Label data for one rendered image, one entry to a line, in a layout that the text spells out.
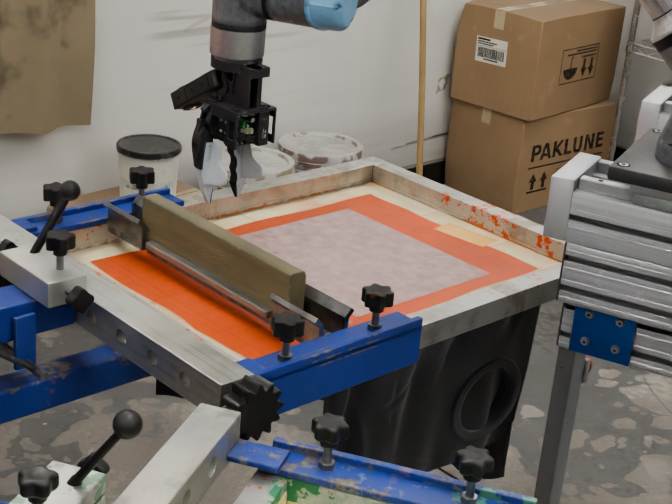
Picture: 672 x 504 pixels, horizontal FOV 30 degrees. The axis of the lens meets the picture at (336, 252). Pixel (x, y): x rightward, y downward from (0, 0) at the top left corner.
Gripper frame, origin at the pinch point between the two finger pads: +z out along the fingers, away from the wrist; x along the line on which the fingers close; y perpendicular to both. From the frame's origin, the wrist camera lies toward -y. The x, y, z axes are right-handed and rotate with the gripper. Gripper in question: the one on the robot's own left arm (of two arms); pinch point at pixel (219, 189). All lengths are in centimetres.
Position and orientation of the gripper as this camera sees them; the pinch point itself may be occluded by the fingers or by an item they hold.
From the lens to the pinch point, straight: 182.2
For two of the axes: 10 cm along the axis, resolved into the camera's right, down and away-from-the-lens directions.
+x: 7.3, -2.0, 6.5
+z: -0.9, 9.2, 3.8
